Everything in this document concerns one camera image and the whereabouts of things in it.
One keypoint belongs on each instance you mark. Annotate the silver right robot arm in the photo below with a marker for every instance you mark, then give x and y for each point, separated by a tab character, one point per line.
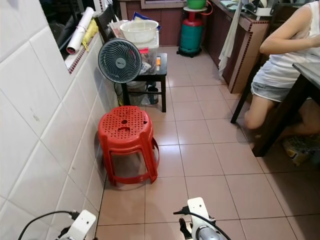
211	234

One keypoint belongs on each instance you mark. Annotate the person's bare forearm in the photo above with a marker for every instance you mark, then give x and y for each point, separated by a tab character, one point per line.
287	46

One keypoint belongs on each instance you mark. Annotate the red plastic stool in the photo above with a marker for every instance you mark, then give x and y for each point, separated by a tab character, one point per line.
125	127

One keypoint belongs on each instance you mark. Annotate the dark wooden chair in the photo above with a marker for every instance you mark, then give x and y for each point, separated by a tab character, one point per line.
241	102

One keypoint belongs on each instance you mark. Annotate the printed bag on floor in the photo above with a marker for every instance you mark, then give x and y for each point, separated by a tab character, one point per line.
300	149

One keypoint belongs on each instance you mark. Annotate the small black side table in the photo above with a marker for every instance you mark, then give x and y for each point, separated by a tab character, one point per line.
155	75

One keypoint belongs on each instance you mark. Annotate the clear plastic storage box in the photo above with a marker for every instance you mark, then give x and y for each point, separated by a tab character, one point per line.
150	52

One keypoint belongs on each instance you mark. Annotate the grey round desk fan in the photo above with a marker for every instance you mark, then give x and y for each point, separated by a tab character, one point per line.
120	60

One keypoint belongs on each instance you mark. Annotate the person in white top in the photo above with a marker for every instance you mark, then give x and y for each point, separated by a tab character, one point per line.
280	70

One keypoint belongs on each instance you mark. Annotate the white hanging towel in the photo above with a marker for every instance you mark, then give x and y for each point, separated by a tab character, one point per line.
229	42

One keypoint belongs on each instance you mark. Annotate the brown kitchen counter cabinet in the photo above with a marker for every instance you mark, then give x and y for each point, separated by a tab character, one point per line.
247	45

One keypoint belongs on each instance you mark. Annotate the green and red gas cylinder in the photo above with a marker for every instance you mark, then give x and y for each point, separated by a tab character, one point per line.
191	35

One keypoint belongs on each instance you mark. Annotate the yellow cloth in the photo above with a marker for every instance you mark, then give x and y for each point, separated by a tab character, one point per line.
91	32

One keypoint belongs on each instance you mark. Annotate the white rolled paper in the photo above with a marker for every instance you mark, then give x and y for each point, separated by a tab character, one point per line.
81	30

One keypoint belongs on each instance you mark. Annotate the white plastic basin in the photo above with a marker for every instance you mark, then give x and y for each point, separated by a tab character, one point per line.
138	31

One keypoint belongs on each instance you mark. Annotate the green plastic bowl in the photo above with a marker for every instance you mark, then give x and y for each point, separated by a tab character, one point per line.
196	3

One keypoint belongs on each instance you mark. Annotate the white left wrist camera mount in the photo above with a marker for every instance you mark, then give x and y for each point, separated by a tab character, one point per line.
84	225

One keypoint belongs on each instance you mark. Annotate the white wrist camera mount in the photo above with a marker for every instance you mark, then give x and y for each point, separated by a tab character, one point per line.
199	211
84	225

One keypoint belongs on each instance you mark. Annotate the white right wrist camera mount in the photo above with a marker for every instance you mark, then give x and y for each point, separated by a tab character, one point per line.
199	211

